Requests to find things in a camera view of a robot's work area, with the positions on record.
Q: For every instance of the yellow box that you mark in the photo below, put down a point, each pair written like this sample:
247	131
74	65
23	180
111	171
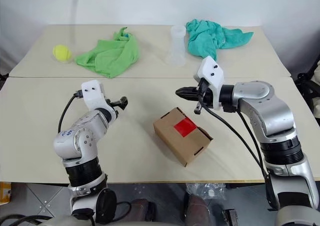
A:
5	192

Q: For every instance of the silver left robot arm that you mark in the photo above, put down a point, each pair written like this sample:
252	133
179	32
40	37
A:
80	133

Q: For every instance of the teal cloth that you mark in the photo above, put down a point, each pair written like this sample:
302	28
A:
205	40

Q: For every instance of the black chair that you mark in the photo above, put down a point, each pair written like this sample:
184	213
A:
307	95

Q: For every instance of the clear plastic bag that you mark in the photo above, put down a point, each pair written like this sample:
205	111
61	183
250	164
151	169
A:
207	189

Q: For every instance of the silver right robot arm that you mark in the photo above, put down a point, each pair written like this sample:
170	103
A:
270	110

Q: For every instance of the yellow tennis ball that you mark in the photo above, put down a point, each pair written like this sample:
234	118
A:
62	52

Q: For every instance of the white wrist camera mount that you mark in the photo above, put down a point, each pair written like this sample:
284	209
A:
92	95
211	70

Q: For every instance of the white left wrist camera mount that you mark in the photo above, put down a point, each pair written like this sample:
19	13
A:
92	95

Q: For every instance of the red tape patch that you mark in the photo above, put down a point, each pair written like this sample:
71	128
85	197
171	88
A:
185	127

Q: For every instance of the black stand leg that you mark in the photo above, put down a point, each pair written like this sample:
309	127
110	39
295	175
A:
3	77

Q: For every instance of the brown cardboard box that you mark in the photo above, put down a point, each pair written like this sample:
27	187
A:
175	145

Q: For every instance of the light green cloth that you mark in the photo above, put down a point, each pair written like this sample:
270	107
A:
112	55

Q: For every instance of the translucent plastic cup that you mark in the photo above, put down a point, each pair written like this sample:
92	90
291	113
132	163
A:
177	48

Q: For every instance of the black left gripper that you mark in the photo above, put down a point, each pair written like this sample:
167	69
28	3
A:
113	104

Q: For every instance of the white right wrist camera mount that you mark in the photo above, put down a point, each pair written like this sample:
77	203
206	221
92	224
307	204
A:
211	70

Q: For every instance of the brown rounded shape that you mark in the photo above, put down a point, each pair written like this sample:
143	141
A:
140	211
198	211

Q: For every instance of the small blue object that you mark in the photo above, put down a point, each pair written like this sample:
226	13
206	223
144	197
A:
124	36

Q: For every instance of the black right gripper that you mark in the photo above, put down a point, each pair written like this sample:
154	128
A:
203	95

